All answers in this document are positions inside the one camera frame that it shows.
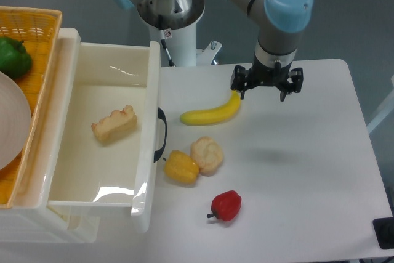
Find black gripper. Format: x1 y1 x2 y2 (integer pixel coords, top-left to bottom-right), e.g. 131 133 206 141
230 57 304 102

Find white drawer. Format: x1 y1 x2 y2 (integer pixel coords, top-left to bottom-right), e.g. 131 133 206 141
48 42 166 233

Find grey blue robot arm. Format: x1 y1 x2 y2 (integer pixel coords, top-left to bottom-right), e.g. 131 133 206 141
114 0 314 99

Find white drawer cabinet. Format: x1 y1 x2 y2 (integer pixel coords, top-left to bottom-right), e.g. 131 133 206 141
1 28 100 243

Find yellow banana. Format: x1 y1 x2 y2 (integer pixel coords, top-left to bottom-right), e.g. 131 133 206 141
179 91 241 126

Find round bread bun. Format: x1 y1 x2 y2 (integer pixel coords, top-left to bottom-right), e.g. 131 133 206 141
190 136 224 175

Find yellow bell pepper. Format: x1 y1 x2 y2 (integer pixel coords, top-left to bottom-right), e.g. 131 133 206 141
163 150 200 185

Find red bell pepper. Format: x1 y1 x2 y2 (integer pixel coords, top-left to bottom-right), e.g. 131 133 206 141
207 190 242 222

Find toast bread slice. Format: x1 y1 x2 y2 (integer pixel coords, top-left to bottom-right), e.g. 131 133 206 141
91 105 138 142

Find black device at edge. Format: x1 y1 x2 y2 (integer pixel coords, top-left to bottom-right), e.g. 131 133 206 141
372 217 394 249

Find yellow woven basket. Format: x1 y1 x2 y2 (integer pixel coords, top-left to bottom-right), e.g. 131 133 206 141
1 6 62 209

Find green bell pepper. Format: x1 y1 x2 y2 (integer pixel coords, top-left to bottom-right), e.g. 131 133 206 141
1 36 33 80

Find beige round plate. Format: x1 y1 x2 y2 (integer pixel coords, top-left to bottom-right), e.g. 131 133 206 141
1 73 31 169

